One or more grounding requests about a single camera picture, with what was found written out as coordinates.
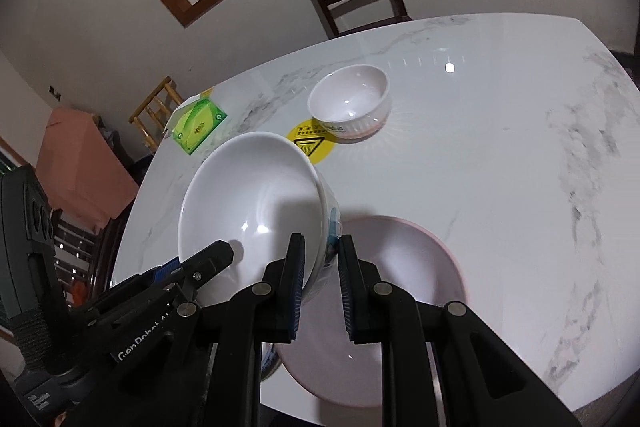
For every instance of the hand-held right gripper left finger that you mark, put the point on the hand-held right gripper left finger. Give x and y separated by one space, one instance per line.
295 289

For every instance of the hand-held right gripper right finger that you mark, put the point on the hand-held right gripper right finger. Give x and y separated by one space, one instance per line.
346 292

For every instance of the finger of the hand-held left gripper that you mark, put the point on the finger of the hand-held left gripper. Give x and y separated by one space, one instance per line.
167 269
210 262

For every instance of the large pink bowl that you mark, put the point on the large pink bowl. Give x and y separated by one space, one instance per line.
400 257

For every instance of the white bowl with cartoon print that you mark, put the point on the white bowl with cartoon print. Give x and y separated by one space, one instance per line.
240 187

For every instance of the barred window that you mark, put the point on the barred window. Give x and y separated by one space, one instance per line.
7 157

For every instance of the pink covered box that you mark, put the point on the pink covered box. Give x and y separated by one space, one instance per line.
80 162

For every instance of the green tissue pack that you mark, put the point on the green tissue pack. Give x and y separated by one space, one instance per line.
197 127

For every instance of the yellow round sticker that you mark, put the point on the yellow round sticker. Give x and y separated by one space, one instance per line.
314 143

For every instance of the bamboo chair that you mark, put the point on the bamboo chair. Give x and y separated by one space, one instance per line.
155 112

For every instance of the white ribbed bowl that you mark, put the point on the white ribbed bowl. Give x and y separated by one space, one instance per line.
350 92

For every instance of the wall socket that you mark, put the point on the wall socket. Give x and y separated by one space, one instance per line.
54 92

